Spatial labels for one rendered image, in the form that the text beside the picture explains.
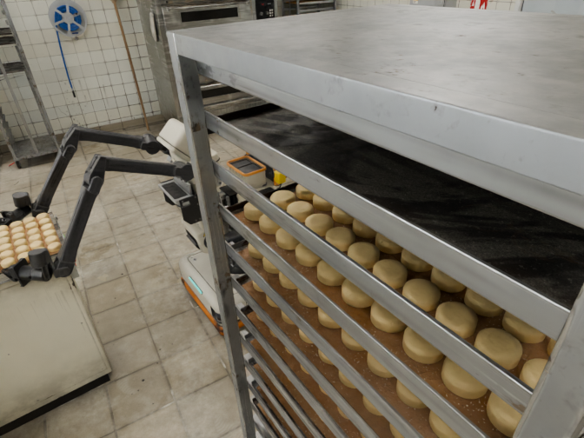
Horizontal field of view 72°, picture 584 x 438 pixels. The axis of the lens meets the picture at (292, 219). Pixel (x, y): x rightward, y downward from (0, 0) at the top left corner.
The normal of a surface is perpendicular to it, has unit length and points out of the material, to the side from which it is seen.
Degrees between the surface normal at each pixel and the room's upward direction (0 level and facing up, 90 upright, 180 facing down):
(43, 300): 90
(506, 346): 0
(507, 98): 0
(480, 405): 0
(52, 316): 90
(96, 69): 90
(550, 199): 90
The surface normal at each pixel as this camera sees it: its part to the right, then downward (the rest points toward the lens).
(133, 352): -0.04, -0.84
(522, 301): -0.82, 0.34
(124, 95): 0.50, 0.45
